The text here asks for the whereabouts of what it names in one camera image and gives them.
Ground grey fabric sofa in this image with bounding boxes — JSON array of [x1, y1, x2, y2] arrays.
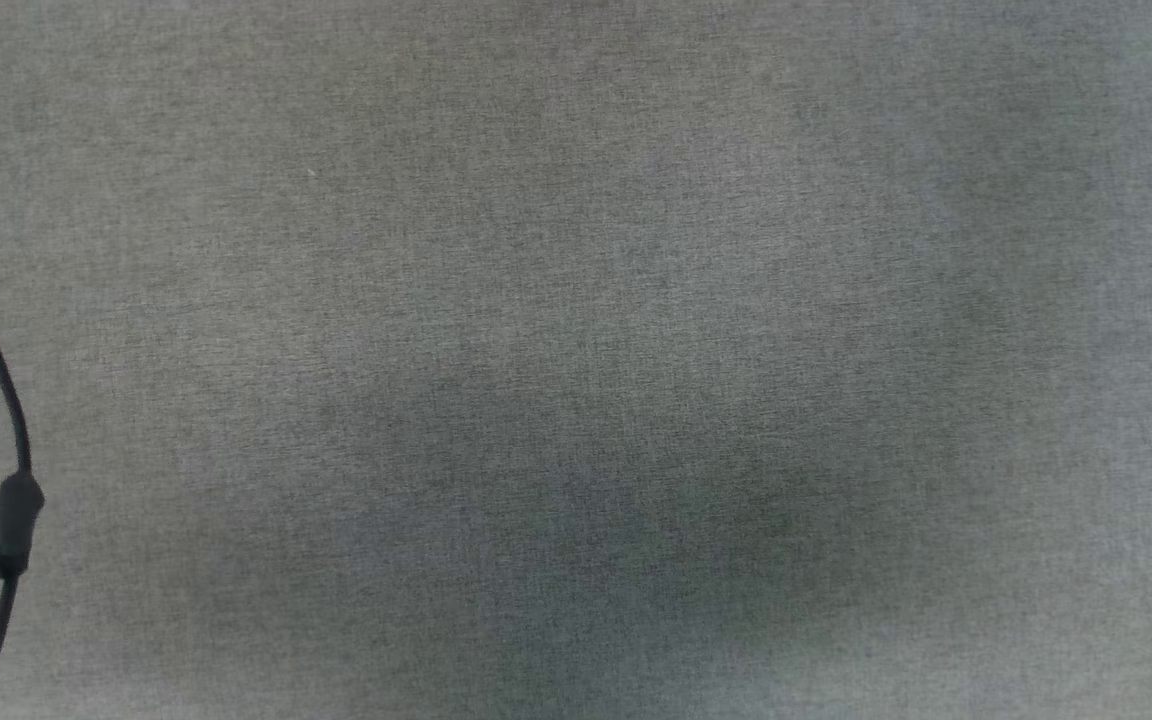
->
[[0, 0, 1152, 720]]

